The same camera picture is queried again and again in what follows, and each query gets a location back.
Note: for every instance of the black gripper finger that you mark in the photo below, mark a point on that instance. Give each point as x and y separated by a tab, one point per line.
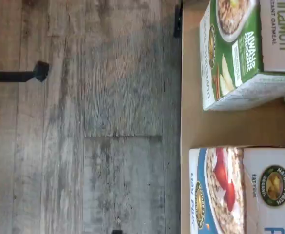
117	232

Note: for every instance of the blue white flax plus box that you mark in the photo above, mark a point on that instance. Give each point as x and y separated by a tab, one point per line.
230	195

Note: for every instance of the green apple cinnamon oatmeal box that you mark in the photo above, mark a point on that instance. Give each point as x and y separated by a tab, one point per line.
230	61

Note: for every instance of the black metal shelving unit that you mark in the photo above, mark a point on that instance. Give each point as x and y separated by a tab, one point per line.
230	126

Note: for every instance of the black floor tape hooked end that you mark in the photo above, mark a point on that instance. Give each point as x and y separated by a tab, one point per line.
10	76

